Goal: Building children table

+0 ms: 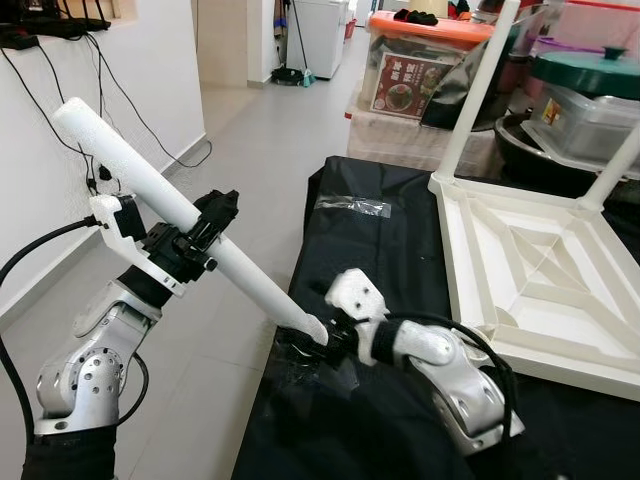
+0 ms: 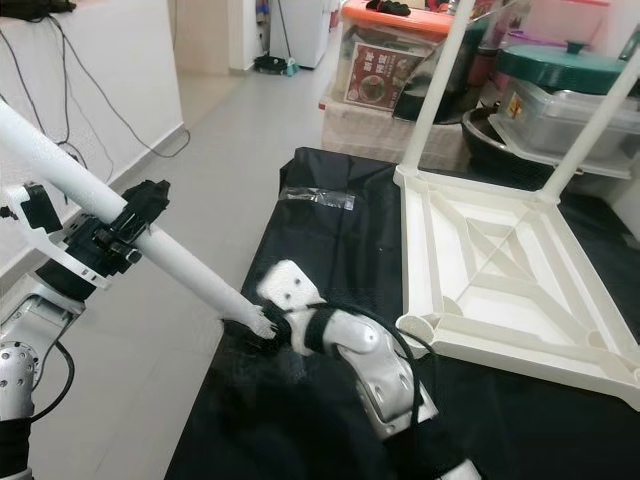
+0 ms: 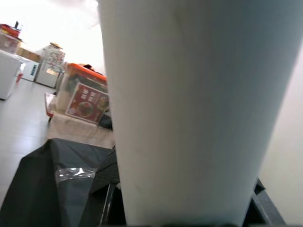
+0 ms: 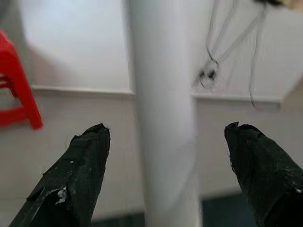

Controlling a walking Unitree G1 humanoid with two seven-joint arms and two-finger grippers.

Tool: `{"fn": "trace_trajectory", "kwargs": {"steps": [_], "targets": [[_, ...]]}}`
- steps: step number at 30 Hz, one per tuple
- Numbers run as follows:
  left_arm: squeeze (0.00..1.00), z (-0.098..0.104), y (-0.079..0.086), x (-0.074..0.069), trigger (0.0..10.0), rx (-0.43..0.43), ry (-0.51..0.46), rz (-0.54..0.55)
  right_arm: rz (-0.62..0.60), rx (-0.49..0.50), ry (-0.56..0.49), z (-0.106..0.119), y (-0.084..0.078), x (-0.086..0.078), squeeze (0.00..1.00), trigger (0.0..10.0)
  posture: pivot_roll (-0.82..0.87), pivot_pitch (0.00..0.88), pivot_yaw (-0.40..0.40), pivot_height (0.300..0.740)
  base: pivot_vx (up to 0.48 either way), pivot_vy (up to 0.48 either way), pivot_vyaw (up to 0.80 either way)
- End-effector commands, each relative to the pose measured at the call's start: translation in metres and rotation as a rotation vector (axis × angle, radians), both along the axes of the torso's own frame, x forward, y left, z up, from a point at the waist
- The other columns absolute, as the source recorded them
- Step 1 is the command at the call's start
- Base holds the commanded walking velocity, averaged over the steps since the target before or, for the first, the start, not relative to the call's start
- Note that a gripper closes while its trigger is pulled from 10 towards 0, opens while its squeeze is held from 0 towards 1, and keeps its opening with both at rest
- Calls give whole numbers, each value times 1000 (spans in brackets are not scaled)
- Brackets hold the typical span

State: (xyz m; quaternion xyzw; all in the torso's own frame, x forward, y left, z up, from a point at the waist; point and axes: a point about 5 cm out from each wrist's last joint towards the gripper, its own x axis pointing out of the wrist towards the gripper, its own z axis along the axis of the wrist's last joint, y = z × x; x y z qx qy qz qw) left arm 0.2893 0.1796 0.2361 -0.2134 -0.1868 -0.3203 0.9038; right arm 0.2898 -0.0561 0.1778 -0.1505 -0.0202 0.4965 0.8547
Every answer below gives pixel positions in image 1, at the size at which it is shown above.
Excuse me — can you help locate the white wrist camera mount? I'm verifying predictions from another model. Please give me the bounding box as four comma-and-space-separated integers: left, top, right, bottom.
88, 195, 188, 297
325, 268, 391, 327

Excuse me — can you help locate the broom with dustpan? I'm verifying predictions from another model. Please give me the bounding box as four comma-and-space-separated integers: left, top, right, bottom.
272, 0, 319, 87

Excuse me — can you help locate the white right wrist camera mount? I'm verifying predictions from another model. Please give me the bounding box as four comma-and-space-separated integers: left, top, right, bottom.
325, 268, 391, 327

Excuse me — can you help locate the black router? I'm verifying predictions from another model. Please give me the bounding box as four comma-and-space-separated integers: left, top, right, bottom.
0, 0, 111, 49

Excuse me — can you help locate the white plastic children table top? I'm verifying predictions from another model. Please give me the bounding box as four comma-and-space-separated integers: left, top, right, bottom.
428, 172, 640, 401

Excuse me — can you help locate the white plastic table leg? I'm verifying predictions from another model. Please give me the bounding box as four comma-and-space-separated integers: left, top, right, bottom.
52, 97, 329, 346
432, 0, 523, 186
575, 125, 640, 216

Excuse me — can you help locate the red printed carton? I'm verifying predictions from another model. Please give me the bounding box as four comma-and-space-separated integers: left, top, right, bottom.
372, 52, 457, 120

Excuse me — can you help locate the clear tape strip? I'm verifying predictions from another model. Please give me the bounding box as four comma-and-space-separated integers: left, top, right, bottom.
315, 195, 392, 219

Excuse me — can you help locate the black wall cable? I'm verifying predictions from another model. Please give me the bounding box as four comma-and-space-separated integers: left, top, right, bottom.
85, 35, 213, 171

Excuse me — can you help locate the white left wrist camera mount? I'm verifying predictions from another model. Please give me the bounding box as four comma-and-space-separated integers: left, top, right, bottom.
88, 195, 188, 297

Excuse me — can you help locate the white appliance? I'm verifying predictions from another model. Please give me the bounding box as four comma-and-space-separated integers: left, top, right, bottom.
290, 0, 351, 80

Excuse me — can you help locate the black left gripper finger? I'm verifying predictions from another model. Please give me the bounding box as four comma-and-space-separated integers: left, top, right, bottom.
192, 190, 241, 249

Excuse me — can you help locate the low translucent storage box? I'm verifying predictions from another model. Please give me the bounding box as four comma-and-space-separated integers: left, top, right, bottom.
347, 108, 501, 177

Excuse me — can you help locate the pink plastic box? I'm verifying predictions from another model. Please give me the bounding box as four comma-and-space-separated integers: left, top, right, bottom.
555, 0, 640, 51

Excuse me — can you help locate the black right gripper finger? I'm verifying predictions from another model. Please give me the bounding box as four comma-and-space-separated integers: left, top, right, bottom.
278, 334, 329, 369

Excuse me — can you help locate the green cooking pot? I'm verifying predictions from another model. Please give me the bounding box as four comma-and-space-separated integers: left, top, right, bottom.
532, 48, 640, 100

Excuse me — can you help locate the black wok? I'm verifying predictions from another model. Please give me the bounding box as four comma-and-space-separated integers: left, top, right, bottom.
495, 112, 601, 196

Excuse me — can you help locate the black tablecloth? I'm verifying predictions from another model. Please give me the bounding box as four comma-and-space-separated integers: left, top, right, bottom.
232, 155, 640, 480

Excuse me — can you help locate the clear plastic container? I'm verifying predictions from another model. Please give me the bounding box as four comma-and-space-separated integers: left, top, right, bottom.
525, 85, 640, 167

